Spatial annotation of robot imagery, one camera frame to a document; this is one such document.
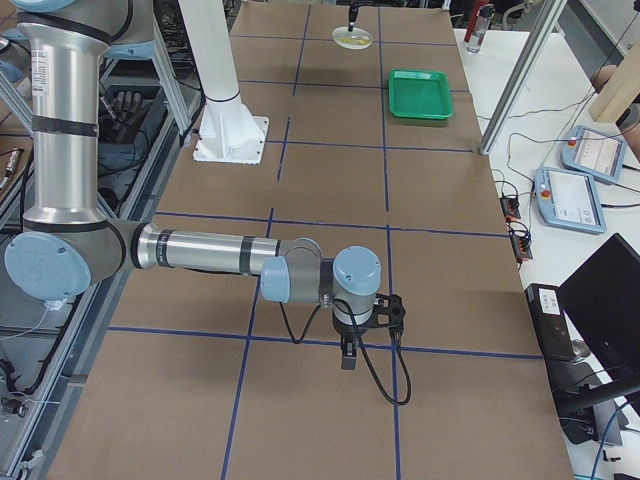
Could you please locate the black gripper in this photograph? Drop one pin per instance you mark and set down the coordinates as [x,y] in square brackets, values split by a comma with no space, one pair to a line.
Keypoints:
[344,330]
[352,16]

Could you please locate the white round plate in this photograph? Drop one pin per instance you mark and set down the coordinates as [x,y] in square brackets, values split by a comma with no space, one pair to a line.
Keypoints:
[352,38]

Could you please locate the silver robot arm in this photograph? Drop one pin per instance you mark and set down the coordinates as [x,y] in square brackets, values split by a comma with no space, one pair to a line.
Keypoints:
[68,244]

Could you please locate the green plastic tray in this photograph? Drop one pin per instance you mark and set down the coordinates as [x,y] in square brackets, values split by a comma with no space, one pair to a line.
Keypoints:
[420,95]

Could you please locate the red capped water bottle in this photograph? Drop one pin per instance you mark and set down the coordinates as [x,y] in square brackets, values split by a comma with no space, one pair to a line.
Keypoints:
[482,23]

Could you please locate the black mini computer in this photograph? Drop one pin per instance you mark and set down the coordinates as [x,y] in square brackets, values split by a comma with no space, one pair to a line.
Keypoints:
[549,322]

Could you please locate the black monitor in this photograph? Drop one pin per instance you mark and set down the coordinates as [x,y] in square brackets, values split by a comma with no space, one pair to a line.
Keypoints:
[601,299]

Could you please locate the near teach pendant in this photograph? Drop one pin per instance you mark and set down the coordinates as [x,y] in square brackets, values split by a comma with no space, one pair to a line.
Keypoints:
[569,200]

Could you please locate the teach pendant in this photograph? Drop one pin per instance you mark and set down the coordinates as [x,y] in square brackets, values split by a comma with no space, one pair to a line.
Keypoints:
[569,200]
[594,152]

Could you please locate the wooden beam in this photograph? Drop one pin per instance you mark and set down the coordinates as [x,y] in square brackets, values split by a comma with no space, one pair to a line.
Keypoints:
[616,86]

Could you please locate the far teach pendant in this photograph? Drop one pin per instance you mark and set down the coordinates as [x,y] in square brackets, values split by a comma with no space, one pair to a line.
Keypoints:
[594,152]

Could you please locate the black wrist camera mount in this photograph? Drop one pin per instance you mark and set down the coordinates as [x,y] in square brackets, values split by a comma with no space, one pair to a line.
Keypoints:
[388,313]

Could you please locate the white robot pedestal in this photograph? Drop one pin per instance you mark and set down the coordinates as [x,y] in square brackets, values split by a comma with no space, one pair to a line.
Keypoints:
[228,132]

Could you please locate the aluminium frame post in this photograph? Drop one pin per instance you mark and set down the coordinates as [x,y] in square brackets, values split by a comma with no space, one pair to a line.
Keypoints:
[536,40]

